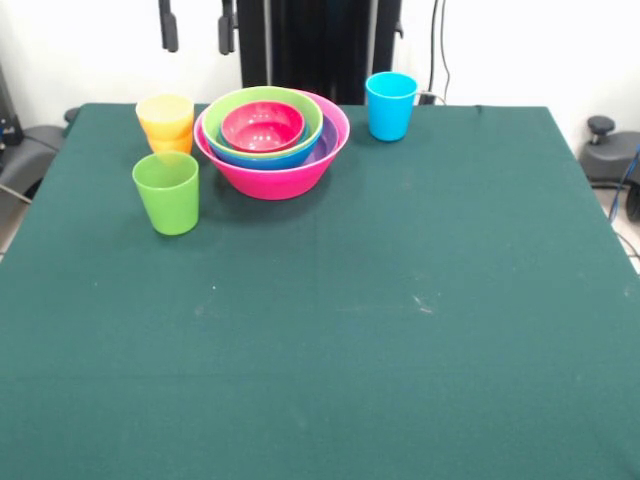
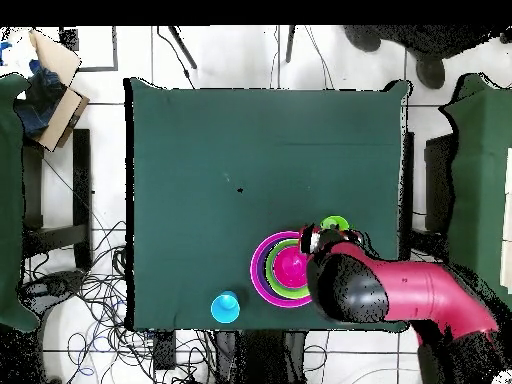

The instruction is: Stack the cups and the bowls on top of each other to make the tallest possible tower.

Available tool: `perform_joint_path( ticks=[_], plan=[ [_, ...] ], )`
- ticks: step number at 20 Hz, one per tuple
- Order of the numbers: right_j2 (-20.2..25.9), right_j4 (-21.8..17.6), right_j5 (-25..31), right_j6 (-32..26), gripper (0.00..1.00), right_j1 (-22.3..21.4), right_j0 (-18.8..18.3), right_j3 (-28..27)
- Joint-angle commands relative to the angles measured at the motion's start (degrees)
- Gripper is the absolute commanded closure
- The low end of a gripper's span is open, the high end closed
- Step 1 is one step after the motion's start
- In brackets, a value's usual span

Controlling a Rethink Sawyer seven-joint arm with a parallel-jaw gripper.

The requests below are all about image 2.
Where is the green cup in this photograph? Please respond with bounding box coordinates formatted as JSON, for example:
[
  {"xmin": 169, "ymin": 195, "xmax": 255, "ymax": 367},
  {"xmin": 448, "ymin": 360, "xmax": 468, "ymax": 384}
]
[{"xmin": 319, "ymin": 215, "xmax": 351, "ymax": 232}]

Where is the small pink bowl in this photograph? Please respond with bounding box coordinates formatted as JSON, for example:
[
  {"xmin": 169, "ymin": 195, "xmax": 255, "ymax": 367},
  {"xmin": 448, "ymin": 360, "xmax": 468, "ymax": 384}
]
[{"xmin": 272, "ymin": 245, "xmax": 309, "ymax": 290}]

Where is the purple bowl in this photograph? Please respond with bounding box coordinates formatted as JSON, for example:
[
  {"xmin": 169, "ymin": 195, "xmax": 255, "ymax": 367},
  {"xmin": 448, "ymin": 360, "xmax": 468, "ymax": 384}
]
[{"xmin": 255, "ymin": 236, "xmax": 309, "ymax": 302}]

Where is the green bowl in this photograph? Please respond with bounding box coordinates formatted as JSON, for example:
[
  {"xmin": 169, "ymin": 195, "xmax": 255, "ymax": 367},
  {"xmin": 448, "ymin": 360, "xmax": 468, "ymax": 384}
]
[{"xmin": 264, "ymin": 238, "xmax": 312, "ymax": 300}]

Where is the large pink bowl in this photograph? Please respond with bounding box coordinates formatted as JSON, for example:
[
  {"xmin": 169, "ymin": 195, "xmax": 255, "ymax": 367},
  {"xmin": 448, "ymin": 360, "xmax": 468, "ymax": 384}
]
[{"xmin": 250, "ymin": 230, "xmax": 313, "ymax": 309}]

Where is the blue cup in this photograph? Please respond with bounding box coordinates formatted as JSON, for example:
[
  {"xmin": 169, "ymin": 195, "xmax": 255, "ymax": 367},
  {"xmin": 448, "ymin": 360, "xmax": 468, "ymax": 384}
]
[{"xmin": 210, "ymin": 290, "xmax": 242, "ymax": 324}]

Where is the dark green tablecloth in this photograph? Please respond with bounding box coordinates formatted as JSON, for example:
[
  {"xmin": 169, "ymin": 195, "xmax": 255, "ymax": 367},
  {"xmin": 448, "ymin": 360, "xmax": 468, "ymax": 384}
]
[{"xmin": 123, "ymin": 76, "xmax": 413, "ymax": 333}]

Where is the green cloth side table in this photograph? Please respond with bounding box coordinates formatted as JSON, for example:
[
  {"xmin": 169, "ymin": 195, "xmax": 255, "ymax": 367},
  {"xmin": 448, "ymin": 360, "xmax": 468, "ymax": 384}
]
[
  {"xmin": 0, "ymin": 73, "xmax": 41, "ymax": 333},
  {"xmin": 437, "ymin": 73, "xmax": 512, "ymax": 313}
]

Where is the black tripod leg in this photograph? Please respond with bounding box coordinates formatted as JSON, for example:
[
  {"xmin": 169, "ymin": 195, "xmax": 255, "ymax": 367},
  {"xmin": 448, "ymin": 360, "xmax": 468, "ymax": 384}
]
[
  {"xmin": 284, "ymin": 24, "xmax": 298, "ymax": 64},
  {"xmin": 166, "ymin": 25, "xmax": 198, "ymax": 70}
]

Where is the person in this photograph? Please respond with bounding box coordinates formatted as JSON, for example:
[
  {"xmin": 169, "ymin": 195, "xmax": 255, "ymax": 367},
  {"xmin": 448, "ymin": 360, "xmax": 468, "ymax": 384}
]
[{"xmin": 342, "ymin": 25, "xmax": 512, "ymax": 90}]

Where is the black floor box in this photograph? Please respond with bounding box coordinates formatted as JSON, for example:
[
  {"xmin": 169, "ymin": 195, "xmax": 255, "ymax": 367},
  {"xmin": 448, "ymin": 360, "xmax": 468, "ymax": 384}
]
[{"xmin": 152, "ymin": 330, "xmax": 178, "ymax": 371}]

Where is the dark blue bag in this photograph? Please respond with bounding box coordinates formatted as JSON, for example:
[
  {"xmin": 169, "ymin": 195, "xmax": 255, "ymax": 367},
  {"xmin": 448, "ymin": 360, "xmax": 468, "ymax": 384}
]
[{"xmin": 15, "ymin": 59, "xmax": 67, "ymax": 139}]

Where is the cardboard box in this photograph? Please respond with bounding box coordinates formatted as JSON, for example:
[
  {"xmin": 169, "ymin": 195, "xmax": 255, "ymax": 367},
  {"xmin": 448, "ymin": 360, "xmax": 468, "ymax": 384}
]
[{"xmin": 13, "ymin": 28, "xmax": 91, "ymax": 153}]

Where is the black chair frame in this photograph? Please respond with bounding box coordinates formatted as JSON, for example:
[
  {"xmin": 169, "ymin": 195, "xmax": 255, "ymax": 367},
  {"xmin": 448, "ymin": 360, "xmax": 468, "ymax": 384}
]
[
  {"xmin": 399, "ymin": 130, "xmax": 416, "ymax": 259},
  {"xmin": 21, "ymin": 127, "xmax": 94, "ymax": 273}
]

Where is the tangle of black cables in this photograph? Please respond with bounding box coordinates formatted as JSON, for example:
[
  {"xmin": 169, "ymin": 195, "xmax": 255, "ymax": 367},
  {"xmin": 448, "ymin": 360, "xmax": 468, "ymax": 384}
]
[{"xmin": 21, "ymin": 219, "xmax": 217, "ymax": 384}]

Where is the grey pedestal foot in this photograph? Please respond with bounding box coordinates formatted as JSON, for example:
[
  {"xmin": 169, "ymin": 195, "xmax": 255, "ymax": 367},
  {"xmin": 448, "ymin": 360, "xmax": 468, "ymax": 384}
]
[{"xmin": 19, "ymin": 269, "xmax": 87, "ymax": 311}]

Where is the black square frame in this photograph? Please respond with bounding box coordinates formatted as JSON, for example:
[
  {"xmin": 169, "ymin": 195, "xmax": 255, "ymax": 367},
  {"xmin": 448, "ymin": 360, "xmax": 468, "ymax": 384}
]
[{"xmin": 58, "ymin": 25, "xmax": 120, "ymax": 73}]

